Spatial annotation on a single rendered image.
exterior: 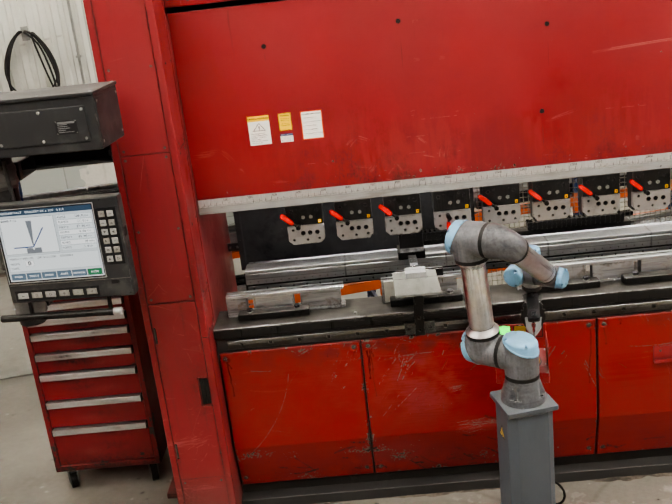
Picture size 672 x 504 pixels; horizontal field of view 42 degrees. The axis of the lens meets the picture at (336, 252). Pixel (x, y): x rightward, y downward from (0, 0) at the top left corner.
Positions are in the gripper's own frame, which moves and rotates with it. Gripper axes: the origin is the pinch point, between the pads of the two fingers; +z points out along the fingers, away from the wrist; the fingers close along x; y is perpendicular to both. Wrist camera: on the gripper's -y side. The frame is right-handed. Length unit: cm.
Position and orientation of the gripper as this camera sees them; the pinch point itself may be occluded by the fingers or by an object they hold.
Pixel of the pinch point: (533, 334)
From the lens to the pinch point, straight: 345.3
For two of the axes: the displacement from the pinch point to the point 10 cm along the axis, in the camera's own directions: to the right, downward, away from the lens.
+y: 1.5, -4.1, 9.0
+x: -9.8, 0.6, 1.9
